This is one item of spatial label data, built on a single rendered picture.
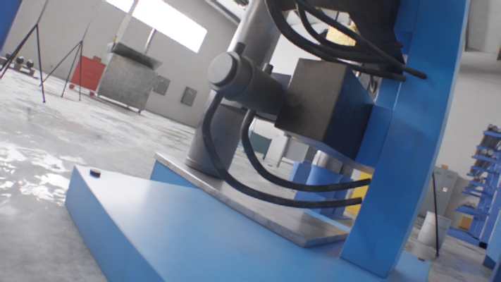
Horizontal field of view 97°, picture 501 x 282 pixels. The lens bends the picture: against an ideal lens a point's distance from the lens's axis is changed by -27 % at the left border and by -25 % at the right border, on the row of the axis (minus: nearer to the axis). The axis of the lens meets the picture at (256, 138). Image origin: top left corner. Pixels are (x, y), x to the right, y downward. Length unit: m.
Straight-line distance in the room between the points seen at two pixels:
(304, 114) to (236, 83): 0.18
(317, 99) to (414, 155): 0.34
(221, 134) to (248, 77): 0.65
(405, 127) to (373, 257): 0.39
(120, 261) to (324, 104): 0.55
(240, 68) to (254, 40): 0.72
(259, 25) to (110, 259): 1.15
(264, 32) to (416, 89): 0.76
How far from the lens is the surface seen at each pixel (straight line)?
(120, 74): 8.75
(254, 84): 0.68
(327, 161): 2.39
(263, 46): 1.37
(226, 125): 1.29
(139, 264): 0.50
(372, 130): 0.91
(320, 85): 0.72
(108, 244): 0.59
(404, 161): 0.87
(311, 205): 0.83
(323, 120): 0.68
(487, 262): 3.53
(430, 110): 0.90
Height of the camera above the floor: 0.35
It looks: 1 degrees up
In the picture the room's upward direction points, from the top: 21 degrees clockwise
